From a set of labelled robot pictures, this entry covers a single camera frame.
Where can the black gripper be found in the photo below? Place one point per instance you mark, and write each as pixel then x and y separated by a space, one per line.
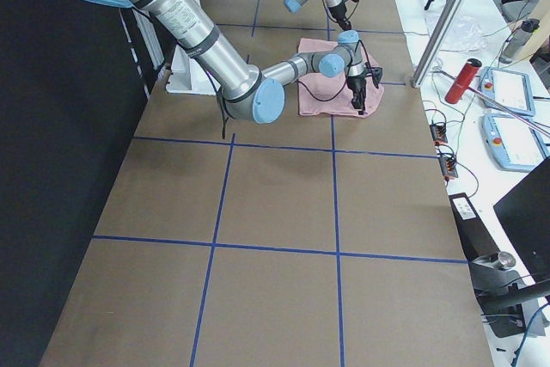
pixel 339 11
pixel 356 83

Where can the pink Snoopy t-shirt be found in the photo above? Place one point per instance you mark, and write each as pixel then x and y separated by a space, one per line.
pixel 318 95

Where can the orange black terminal block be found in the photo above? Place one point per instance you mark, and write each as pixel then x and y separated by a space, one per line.
pixel 439 133

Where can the red cylindrical bottle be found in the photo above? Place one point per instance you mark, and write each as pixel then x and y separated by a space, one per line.
pixel 463 80

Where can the clear plastic bag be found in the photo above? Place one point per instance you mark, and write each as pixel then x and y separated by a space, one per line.
pixel 464 35

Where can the reacher grabber stick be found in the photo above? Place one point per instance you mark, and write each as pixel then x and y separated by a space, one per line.
pixel 535 126

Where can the far blue teach pendant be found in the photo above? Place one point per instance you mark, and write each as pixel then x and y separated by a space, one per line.
pixel 509 88

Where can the blue teach pendant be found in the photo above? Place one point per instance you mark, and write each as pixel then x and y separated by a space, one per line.
pixel 513 146
pixel 509 88

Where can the grey water bottle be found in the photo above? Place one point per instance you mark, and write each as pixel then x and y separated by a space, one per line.
pixel 518 40

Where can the near blue teach pendant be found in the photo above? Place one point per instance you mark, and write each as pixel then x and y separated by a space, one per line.
pixel 513 146

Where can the black device with label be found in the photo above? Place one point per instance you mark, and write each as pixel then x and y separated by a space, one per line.
pixel 476 240

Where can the black monitor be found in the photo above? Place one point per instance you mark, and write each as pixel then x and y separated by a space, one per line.
pixel 523 213

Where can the aluminium frame post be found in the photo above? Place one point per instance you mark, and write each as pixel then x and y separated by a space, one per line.
pixel 435 42

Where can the white pedestal column base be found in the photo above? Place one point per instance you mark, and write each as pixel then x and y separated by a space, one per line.
pixel 186 76

